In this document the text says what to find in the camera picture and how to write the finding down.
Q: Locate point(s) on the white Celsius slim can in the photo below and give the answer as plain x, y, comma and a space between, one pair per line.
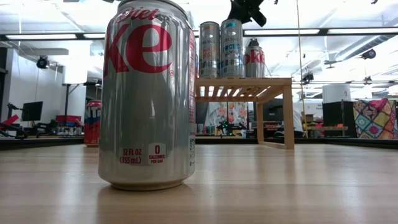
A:
232, 48
209, 49

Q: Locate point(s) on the silver Diet Coke can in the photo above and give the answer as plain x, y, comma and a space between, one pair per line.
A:
146, 109
255, 62

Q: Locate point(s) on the orange Fanta soda can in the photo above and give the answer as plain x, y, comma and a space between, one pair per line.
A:
92, 124

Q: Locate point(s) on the black background robot arm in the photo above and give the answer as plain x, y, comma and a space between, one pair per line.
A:
18, 132
46, 127
228, 127

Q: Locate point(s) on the wooden slatted shelf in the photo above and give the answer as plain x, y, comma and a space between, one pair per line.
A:
287, 109

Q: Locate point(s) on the floral patterned panel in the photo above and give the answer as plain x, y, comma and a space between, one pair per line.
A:
227, 112

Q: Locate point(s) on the person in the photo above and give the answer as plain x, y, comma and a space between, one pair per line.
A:
298, 119

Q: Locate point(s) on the white storage box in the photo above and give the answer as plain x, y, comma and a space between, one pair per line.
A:
335, 91

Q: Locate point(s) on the colourful patchwork cloth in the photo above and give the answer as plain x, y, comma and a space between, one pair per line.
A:
376, 118

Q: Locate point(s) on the black-legged table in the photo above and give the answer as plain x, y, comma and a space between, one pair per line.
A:
66, 99

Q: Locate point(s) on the black computer monitor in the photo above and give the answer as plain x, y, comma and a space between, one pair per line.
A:
32, 111

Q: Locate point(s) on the black ceiling-mounted camera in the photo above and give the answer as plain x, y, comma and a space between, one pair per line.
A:
42, 62
308, 77
369, 53
253, 42

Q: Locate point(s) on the grey ceiling duct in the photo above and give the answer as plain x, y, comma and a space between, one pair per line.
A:
357, 49

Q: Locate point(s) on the white wall cabinet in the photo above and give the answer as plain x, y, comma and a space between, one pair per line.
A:
74, 74

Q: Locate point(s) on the black metal table frame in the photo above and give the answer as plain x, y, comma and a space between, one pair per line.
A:
40, 143

